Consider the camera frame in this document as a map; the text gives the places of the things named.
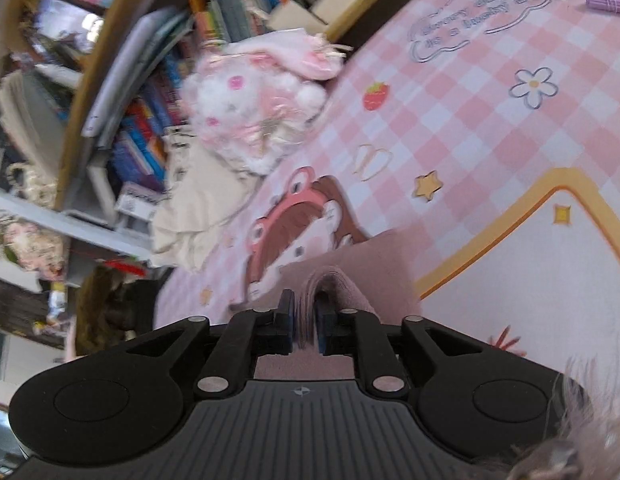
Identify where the purple and mauve sweater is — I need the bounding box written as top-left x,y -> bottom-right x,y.
230,230 -> 422,380

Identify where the cream beige crumpled garment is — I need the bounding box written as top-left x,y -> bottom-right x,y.
150,125 -> 261,271

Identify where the white barcode box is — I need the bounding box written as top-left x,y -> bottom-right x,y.
115,182 -> 164,222

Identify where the white pink plush bunny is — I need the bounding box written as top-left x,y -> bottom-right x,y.
180,28 -> 349,177

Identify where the pink checkered cartoon table mat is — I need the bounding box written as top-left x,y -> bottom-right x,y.
155,0 -> 620,368

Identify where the white and wood bookshelf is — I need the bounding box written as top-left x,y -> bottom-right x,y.
0,0 -> 422,311

